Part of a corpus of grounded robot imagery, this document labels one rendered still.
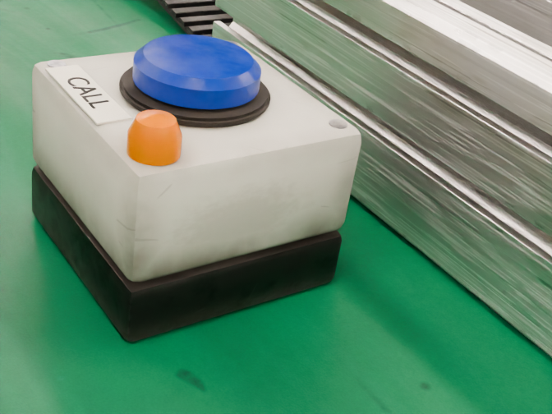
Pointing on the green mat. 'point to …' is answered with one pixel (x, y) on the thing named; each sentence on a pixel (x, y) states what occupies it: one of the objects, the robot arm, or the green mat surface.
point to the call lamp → (154, 138)
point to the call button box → (188, 195)
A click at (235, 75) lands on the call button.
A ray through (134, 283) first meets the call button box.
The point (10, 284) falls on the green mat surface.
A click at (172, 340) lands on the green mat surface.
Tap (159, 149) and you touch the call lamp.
